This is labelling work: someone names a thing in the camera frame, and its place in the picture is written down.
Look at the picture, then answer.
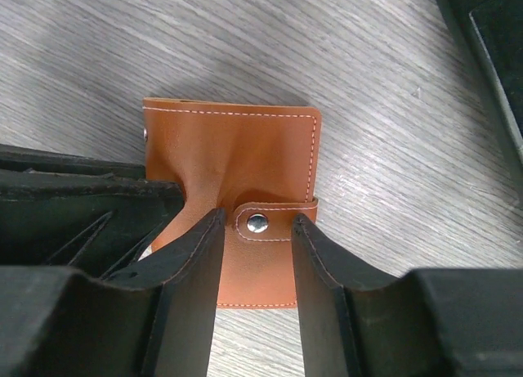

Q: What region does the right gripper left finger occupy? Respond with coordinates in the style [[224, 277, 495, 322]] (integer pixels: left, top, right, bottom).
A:
[[1, 209, 226, 376]]

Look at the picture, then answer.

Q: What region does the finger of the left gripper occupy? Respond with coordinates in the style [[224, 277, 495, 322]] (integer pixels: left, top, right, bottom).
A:
[[1, 145, 184, 277]]

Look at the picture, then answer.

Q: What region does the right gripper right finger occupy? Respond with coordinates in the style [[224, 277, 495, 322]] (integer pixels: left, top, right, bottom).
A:
[[292, 215, 522, 376]]

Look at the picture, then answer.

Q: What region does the brown leather card holder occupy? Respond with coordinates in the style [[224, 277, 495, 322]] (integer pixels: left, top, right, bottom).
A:
[[143, 97, 322, 309]]

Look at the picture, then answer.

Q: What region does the black compartment tray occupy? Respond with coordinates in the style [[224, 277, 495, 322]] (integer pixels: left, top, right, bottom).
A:
[[436, 0, 522, 184]]

